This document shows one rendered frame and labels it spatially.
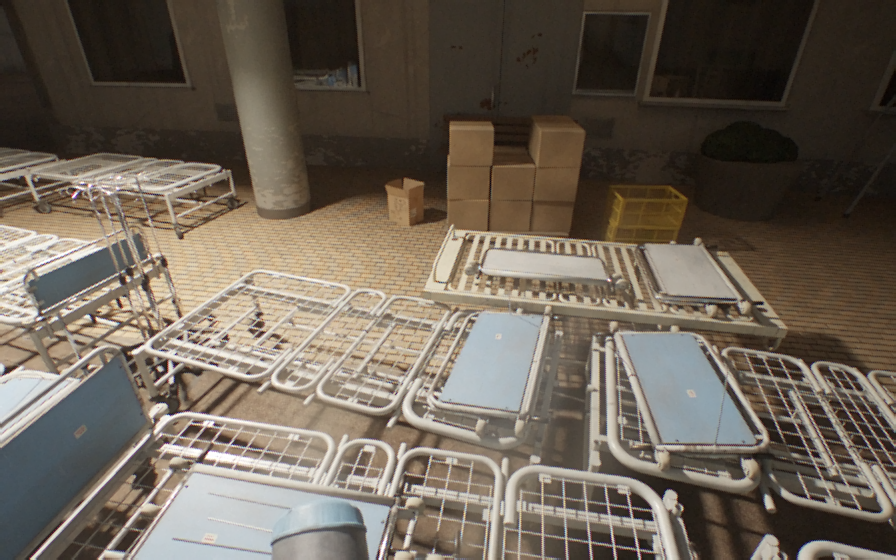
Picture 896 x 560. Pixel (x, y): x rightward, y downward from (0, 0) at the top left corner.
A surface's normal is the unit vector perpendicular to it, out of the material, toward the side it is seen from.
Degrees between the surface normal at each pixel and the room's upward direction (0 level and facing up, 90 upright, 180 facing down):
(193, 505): 5
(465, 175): 90
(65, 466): 91
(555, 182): 90
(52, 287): 90
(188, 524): 5
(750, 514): 0
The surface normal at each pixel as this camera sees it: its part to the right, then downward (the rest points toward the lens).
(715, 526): 0.01, -0.87
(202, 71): -0.16, 0.48
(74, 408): 0.99, 0.10
